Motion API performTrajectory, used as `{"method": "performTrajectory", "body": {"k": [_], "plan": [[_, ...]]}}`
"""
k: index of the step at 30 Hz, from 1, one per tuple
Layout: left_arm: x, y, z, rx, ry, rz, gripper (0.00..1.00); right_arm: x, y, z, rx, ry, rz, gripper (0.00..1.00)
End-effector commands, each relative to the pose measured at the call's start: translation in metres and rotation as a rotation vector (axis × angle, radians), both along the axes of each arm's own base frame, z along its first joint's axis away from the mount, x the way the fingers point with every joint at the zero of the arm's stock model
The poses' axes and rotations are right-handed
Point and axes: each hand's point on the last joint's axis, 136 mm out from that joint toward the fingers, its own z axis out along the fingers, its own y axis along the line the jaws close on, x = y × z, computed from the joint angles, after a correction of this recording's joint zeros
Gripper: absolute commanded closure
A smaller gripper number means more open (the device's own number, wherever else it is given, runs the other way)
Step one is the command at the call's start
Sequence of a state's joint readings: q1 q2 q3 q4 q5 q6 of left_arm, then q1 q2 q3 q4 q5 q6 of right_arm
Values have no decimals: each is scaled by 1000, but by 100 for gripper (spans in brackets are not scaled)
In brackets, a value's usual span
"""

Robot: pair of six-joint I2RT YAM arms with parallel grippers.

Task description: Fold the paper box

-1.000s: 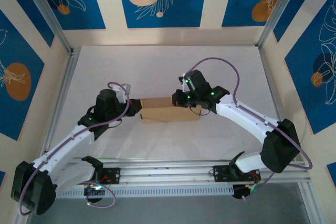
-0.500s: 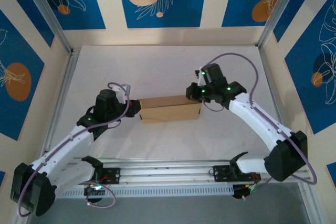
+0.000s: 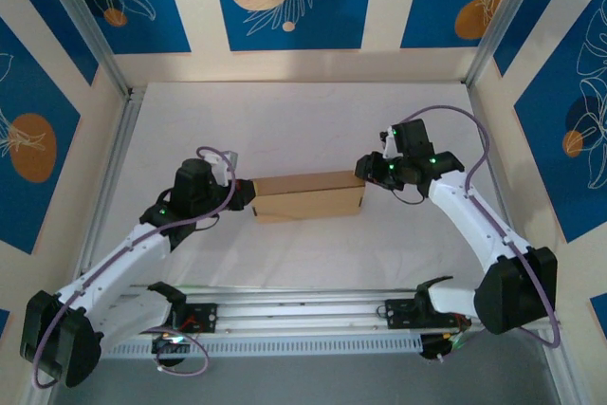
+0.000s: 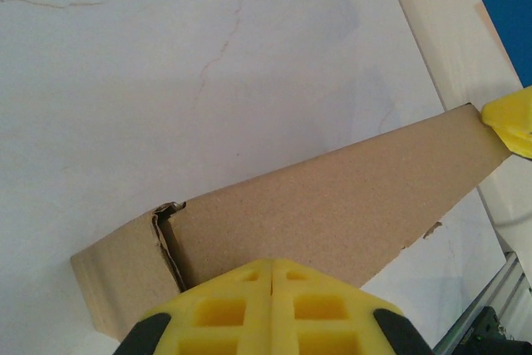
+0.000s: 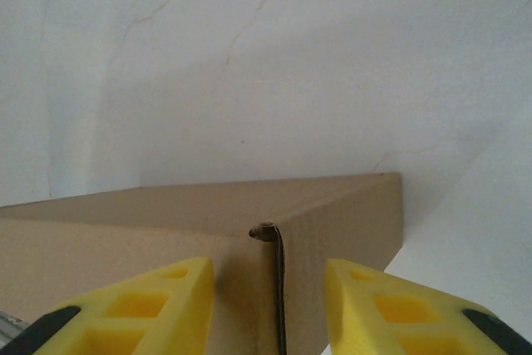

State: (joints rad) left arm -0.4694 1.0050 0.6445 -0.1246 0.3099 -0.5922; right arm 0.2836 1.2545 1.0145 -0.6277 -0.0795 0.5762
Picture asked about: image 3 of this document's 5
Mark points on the brown cardboard box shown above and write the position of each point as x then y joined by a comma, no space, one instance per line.
308,198

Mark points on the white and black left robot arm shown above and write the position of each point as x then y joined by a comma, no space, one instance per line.
118,263

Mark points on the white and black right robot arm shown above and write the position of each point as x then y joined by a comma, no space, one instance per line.
469,220

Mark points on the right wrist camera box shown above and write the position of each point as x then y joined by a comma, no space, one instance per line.
389,144

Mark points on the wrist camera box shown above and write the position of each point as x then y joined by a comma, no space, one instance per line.
225,163
389,144

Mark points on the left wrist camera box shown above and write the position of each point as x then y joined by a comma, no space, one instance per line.
225,163

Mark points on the aluminium side rail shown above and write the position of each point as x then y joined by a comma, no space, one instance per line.
118,139

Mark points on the thin aluminium rail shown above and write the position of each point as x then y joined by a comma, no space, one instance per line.
303,82

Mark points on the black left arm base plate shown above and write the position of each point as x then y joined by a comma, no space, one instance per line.
208,317

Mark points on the aluminium mounting rail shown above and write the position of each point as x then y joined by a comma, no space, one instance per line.
303,315

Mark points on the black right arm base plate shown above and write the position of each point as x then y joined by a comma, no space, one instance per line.
398,315

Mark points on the aluminium frame post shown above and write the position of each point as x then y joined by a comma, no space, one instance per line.
512,11
86,16

